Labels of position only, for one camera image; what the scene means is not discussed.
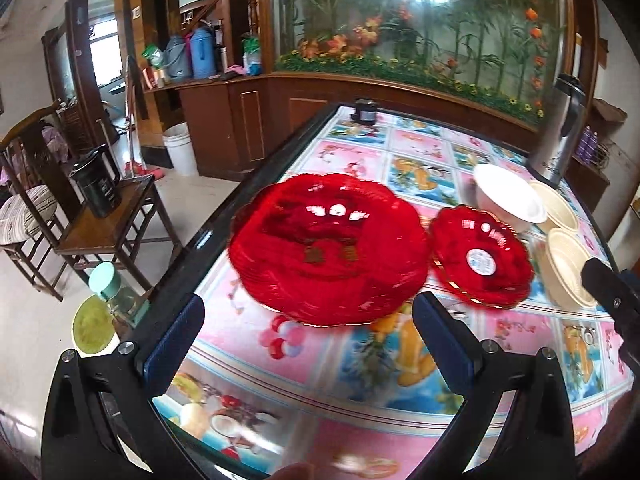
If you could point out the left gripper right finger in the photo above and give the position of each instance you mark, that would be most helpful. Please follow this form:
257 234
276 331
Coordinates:
537 438

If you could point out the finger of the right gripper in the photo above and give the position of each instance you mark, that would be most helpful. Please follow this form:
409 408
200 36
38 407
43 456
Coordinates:
618 293

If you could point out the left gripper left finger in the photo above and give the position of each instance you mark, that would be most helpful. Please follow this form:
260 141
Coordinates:
100 420

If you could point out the small beige plastic bowl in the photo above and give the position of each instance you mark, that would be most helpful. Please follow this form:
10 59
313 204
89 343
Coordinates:
560 214

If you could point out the white foam bowl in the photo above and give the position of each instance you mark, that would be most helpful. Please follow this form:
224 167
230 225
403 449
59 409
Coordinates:
508 197

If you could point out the round green stool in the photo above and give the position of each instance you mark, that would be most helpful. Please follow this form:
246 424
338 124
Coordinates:
93 329

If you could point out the teal lidded glass jar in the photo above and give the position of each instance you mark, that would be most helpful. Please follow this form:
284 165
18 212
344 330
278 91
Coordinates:
122 300

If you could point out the purple bottles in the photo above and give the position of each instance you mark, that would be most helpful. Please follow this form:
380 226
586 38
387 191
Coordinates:
587 145

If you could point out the stainless steel thermos jug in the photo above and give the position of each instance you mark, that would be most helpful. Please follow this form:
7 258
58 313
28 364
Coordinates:
560 131

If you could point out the wooden side table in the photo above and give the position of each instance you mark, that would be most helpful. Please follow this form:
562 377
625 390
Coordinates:
140 218

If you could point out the colourful patterned tablecloth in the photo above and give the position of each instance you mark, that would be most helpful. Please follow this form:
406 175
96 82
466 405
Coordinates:
368 402

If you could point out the wooden chair with cushion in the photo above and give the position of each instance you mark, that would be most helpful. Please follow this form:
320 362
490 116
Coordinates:
30 227

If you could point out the black kettle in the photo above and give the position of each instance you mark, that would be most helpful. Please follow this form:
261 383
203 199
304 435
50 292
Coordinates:
97 176

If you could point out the white plastic bucket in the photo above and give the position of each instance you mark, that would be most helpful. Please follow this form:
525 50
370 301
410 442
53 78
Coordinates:
178 143

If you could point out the large red glass plate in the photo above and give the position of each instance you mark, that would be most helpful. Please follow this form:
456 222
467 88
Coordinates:
329 250

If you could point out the floral glass partition panel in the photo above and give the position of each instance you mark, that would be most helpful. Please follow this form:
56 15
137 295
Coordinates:
502 54

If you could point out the small black jar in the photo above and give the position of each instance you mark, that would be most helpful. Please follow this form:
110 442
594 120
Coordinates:
365 112

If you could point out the grey-blue thermos flask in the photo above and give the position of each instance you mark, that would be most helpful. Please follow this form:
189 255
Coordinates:
177 60

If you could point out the blue thermos flask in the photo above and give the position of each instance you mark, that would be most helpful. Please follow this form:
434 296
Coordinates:
202 54

